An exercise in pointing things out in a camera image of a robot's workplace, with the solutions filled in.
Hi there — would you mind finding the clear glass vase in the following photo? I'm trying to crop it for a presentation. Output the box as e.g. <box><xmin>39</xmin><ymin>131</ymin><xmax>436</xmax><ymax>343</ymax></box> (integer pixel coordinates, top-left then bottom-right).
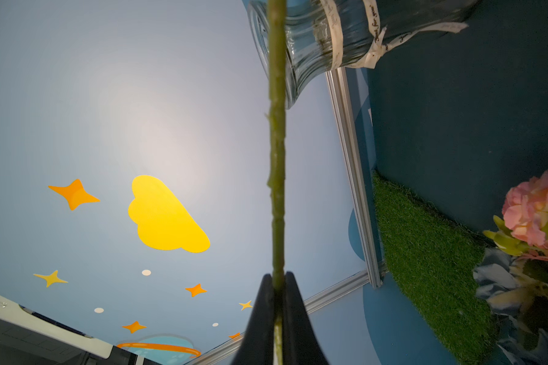
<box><xmin>243</xmin><ymin>0</ymin><xmax>480</xmax><ymax>110</ymax></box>

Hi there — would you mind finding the grey blue artificial flower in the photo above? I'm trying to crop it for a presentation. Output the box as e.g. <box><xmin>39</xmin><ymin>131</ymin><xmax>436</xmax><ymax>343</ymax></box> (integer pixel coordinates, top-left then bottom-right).
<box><xmin>473</xmin><ymin>249</ymin><xmax>548</xmax><ymax>364</ymax></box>

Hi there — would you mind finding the pink rose spray stem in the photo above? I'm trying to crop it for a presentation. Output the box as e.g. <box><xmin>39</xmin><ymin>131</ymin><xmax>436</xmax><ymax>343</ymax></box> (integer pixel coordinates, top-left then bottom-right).
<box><xmin>267</xmin><ymin>1</ymin><xmax>287</xmax><ymax>364</ymax></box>

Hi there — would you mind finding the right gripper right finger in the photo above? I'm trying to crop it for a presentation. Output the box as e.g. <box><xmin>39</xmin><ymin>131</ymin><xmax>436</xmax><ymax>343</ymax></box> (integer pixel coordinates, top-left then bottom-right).
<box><xmin>283</xmin><ymin>272</ymin><xmax>329</xmax><ymax>365</ymax></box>

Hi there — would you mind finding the green artificial grass mat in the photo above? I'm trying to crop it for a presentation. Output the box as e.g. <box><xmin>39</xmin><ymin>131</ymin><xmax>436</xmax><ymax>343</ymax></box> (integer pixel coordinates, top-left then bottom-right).
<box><xmin>372</xmin><ymin>173</ymin><xmax>499</xmax><ymax>364</ymax></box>

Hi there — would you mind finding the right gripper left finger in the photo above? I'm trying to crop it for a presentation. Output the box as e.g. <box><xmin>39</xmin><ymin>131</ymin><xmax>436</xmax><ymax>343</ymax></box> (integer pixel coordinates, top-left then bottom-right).
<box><xmin>232</xmin><ymin>275</ymin><xmax>276</xmax><ymax>365</ymax></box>

